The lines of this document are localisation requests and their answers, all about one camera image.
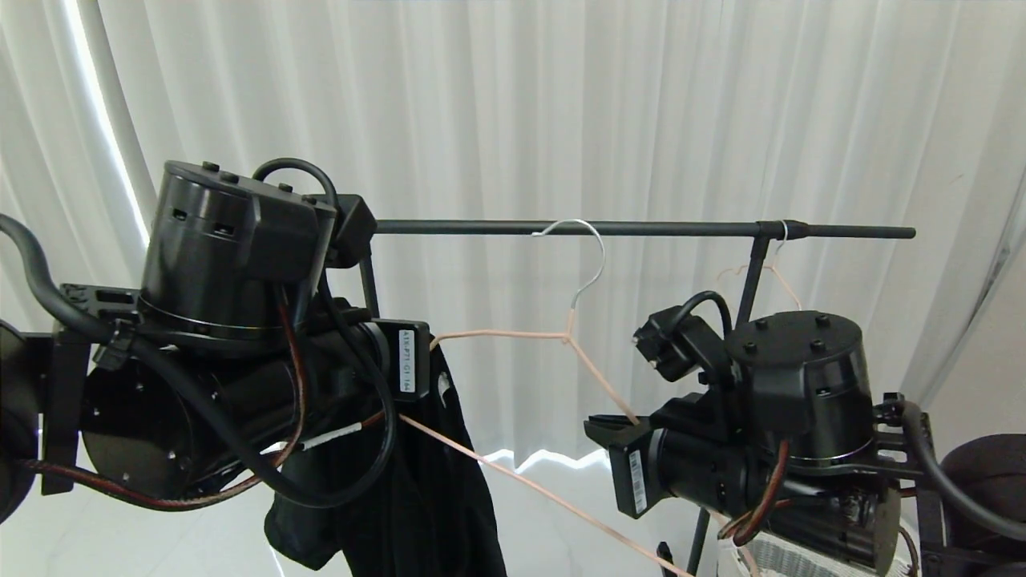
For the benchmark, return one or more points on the black garment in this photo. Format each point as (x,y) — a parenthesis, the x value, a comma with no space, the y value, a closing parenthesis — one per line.
(433,497)

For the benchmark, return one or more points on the black clothes rack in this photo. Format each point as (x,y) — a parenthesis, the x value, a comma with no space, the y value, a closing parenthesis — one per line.
(681,230)

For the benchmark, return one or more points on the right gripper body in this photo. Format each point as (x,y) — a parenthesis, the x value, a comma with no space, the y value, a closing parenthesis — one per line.
(705,473)

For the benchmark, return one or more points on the white laundry basket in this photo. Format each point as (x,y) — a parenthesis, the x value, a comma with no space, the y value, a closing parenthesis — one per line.
(801,565)

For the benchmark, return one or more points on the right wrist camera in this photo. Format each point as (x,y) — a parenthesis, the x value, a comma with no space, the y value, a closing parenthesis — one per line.
(673,349)

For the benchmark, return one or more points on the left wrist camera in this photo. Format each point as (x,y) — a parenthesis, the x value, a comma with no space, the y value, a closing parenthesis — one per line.
(353,228)

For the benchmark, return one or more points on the white curtain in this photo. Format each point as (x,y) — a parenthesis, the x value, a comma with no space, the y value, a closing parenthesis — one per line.
(561,104)

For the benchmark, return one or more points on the pink clothes hanger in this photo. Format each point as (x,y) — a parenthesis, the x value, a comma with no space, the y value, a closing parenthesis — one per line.
(497,334)
(789,288)

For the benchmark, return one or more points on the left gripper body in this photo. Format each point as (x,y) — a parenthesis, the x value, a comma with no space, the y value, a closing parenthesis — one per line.
(240,401)

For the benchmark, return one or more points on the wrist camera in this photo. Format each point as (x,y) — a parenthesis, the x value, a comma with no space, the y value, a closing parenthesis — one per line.
(673,349)
(353,228)

